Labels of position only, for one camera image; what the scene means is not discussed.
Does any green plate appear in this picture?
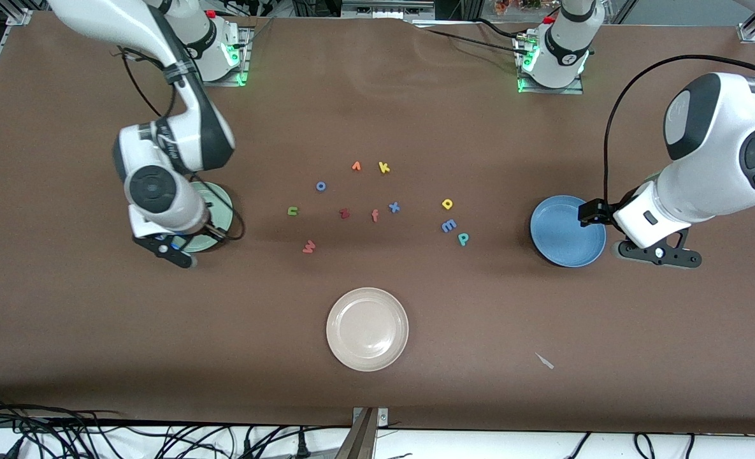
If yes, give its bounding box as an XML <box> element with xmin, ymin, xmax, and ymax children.
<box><xmin>185</xmin><ymin>182</ymin><xmax>234</xmax><ymax>253</ymax></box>

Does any blue plate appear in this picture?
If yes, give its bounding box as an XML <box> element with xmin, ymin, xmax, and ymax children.
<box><xmin>530</xmin><ymin>195</ymin><xmax>607</xmax><ymax>268</ymax></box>

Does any beige plate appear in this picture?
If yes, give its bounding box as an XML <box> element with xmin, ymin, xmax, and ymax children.
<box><xmin>326</xmin><ymin>288</ymin><xmax>410</xmax><ymax>372</ymax></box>

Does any grey power strip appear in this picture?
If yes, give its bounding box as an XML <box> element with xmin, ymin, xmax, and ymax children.
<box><xmin>341</xmin><ymin>0</ymin><xmax>435</xmax><ymax>18</ymax></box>

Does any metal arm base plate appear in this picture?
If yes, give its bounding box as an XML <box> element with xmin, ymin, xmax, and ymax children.
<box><xmin>517</xmin><ymin>35</ymin><xmax>585</xmax><ymax>95</ymax></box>
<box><xmin>202</xmin><ymin>25</ymin><xmax>252</xmax><ymax>87</ymax></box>

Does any black table cable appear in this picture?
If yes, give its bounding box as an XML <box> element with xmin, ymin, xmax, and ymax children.
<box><xmin>409</xmin><ymin>18</ymin><xmax>534</xmax><ymax>58</ymax></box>

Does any metal table bracket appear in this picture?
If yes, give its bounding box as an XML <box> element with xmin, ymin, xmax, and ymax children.
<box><xmin>336</xmin><ymin>407</ymin><xmax>389</xmax><ymax>459</ymax></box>

